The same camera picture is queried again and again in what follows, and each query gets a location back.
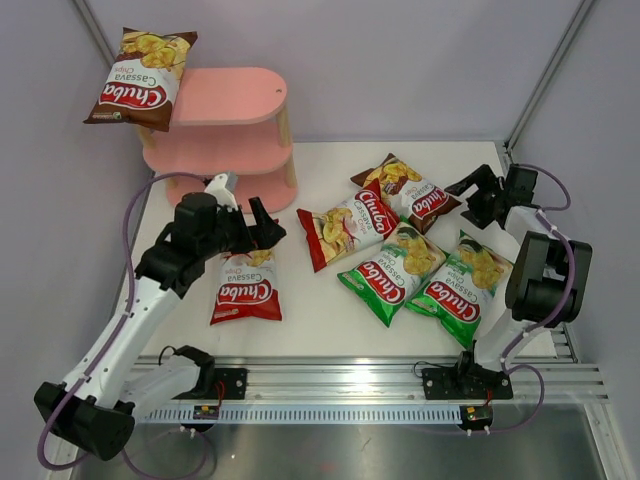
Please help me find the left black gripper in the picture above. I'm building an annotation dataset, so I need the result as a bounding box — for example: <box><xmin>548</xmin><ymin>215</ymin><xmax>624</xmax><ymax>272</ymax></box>
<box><xmin>199</xmin><ymin>196</ymin><xmax>285</xmax><ymax>259</ymax></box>

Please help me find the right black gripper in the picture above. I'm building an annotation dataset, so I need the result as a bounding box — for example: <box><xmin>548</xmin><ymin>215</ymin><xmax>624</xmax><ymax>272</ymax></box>
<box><xmin>445</xmin><ymin>164</ymin><xmax>507</xmax><ymax>229</ymax></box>

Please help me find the red Chuba chips bag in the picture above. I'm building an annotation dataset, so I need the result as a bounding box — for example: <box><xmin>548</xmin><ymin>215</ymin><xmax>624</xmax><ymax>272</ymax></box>
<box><xmin>210</xmin><ymin>249</ymin><xmax>283</xmax><ymax>325</ymax></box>
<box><xmin>296</xmin><ymin>179</ymin><xmax>399</xmax><ymax>273</ymax></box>

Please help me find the brown Chuba chips bag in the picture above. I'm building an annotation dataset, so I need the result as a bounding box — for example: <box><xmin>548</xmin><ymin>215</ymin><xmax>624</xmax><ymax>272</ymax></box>
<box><xmin>350</xmin><ymin>153</ymin><xmax>461</xmax><ymax>234</ymax></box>
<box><xmin>84</xmin><ymin>28</ymin><xmax>198</xmax><ymax>132</ymax></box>

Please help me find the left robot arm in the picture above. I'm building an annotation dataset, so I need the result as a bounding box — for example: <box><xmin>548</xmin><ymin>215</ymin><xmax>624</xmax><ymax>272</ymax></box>
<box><xmin>34</xmin><ymin>192</ymin><xmax>286</xmax><ymax>461</ymax></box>

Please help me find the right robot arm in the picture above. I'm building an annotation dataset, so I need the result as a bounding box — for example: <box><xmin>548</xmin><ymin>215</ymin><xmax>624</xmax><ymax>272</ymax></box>
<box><xmin>445</xmin><ymin>164</ymin><xmax>593</xmax><ymax>399</ymax></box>

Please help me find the green chuba chips bag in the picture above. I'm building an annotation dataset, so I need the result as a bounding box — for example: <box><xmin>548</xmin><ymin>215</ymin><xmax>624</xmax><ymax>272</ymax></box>
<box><xmin>337</xmin><ymin>217</ymin><xmax>449</xmax><ymax>328</ymax></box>
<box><xmin>406</xmin><ymin>231</ymin><xmax>513</xmax><ymax>350</ymax></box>

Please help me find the pink three-tier wooden shelf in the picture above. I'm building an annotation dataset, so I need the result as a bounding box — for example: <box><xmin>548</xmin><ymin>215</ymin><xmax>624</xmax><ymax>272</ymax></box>
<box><xmin>138</xmin><ymin>67</ymin><xmax>298</xmax><ymax>212</ymax></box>

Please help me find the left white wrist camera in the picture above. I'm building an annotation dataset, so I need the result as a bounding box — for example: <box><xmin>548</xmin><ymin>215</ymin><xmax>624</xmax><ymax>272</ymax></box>
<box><xmin>204</xmin><ymin>172</ymin><xmax>239</xmax><ymax>210</ymax></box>

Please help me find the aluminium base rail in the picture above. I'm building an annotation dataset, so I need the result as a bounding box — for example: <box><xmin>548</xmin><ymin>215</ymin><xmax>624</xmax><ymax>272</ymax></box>
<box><xmin>140</xmin><ymin>358</ymin><xmax>608</xmax><ymax>427</ymax></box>

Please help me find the right aluminium frame post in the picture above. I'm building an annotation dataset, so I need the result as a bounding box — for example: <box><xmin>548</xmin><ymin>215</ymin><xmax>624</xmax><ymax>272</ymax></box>
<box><xmin>503</xmin><ymin>0</ymin><xmax>599</xmax><ymax>157</ymax></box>

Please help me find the aluminium frame post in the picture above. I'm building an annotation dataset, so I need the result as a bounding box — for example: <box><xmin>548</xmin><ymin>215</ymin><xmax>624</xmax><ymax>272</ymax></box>
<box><xmin>69</xmin><ymin>0</ymin><xmax>116</xmax><ymax>68</ymax></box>
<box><xmin>503</xmin><ymin>0</ymin><xmax>599</xmax><ymax>157</ymax></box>

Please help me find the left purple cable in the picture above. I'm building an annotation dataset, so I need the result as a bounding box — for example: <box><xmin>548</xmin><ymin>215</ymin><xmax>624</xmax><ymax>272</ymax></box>
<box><xmin>36</xmin><ymin>172</ymin><xmax>211</xmax><ymax>471</ymax></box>

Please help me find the left aluminium frame post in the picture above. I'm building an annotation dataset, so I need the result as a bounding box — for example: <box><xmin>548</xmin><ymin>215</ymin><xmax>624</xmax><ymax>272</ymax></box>
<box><xmin>69</xmin><ymin>0</ymin><xmax>116</xmax><ymax>68</ymax></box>

